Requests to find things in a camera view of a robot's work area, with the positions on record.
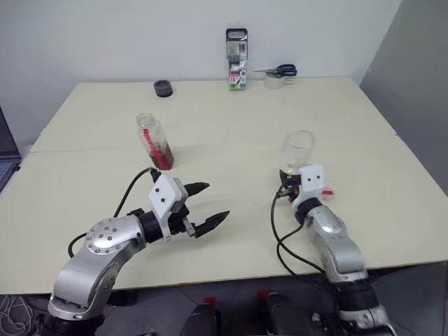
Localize clear tape roll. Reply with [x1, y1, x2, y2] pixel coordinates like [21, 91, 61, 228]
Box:
[263, 71, 285, 91]

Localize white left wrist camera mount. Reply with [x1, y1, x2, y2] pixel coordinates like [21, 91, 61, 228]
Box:
[147, 174, 186, 242]

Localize dark laptop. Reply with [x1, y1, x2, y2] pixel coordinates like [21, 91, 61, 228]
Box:
[0, 104, 22, 193]

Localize dark rounded shape red tab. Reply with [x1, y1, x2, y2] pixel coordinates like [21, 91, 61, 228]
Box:
[257, 290, 316, 336]
[181, 296, 223, 336]

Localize black round tape roll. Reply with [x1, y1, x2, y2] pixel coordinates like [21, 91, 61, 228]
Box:
[153, 79, 175, 98]

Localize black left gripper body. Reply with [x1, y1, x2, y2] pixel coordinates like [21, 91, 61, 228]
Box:
[169, 185, 197, 239]

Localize blue handled scissors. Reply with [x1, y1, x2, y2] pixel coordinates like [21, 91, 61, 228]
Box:
[251, 63, 298, 77]

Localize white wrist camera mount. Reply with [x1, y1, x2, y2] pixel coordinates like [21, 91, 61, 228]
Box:
[147, 174, 186, 242]
[295, 163, 326, 211]

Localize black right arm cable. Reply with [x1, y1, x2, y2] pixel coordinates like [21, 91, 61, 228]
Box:
[269, 185, 330, 277]

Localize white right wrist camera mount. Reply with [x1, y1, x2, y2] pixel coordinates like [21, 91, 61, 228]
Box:
[295, 163, 326, 211]

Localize clear bottle with red label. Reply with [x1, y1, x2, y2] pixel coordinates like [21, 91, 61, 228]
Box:
[135, 112, 175, 172]

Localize white floor cable tangle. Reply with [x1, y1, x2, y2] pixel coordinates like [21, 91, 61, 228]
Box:
[0, 294, 39, 333]

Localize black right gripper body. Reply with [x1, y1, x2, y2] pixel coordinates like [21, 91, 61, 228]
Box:
[279, 174, 302, 204]

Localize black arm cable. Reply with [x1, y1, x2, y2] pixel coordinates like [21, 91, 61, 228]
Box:
[269, 185, 330, 277]
[68, 167, 158, 258]

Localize marker pen set case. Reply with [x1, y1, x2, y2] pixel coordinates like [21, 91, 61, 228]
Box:
[225, 28, 250, 91]

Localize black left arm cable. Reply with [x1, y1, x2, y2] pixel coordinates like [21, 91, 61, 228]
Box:
[68, 167, 158, 258]

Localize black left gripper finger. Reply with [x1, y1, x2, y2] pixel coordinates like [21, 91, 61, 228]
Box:
[193, 210, 230, 239]
[184, 181, 211, 201]

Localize grey partition panel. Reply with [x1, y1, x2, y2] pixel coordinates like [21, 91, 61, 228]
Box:
[360, 0, 448, 197]

